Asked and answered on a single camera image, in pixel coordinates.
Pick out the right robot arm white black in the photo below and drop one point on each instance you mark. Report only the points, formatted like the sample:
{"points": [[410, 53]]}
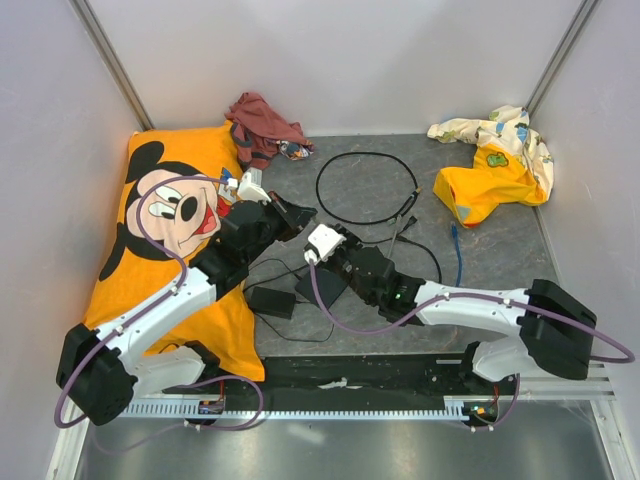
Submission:
{"points": [[540, 328]]}

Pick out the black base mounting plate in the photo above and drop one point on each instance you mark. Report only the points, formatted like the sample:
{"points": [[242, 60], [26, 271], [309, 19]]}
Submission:
{"points": [[434, 375]]}

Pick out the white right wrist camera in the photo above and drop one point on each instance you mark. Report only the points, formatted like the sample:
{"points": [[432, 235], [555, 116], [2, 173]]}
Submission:
{"points": [[321, 244]]}

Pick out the black network switch box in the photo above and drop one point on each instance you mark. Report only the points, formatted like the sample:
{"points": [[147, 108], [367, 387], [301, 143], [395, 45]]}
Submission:
{"points": [[330, 287]]}

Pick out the orange Mickey Mouse pillow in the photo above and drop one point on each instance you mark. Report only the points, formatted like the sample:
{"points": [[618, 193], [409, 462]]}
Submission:
{"points": [[173, 202]]}

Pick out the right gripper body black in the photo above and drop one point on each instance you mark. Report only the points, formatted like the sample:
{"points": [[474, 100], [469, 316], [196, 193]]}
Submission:
{"points": [[342, 261]]}

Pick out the maroon crumpled garment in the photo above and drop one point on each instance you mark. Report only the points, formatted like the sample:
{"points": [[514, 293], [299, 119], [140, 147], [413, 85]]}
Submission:
{"points": [[260, 133]]}

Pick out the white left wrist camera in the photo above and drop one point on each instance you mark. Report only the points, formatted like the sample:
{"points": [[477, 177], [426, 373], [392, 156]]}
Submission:
{"points": [[249, 186]]}

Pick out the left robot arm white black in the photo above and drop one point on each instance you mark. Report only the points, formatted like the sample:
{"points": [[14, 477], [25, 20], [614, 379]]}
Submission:
{"points": [[102, 370]]}

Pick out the right aluminium corner post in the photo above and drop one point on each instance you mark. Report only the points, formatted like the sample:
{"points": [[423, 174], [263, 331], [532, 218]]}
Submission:
{"points": [[561, 53]]}

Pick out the yellow patterned children's garment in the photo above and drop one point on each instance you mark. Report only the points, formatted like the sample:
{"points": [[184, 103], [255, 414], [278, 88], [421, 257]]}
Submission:
{"points": [[511, 164]]}

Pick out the left aluminium corner post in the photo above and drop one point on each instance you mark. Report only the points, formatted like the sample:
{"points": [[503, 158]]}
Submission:
{"points": [[109, 56]]}

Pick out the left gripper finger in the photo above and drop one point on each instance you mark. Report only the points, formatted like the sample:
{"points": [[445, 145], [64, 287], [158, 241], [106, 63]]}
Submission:
{"points": [[291, 210], [290, 232]]}

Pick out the aluminium corner post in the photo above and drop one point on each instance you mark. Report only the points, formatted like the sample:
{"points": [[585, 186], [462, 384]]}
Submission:
{"points": [[561, 53], [109, 56]]}

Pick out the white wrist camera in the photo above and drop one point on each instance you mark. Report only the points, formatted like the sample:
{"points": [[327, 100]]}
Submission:
{"points": [[249, 186], [321, 244]]}

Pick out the black power adapter brick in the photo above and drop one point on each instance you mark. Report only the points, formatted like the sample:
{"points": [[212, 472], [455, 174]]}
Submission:
{"points": [[266, 301]]}

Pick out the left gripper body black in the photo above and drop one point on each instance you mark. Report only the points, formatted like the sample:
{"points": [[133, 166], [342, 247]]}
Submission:
{"points": [[273, 220]]}

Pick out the slotted aluminium cable duct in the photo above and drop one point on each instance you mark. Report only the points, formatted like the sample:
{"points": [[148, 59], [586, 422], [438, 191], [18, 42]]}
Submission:
{"points": [[338, 404]]}

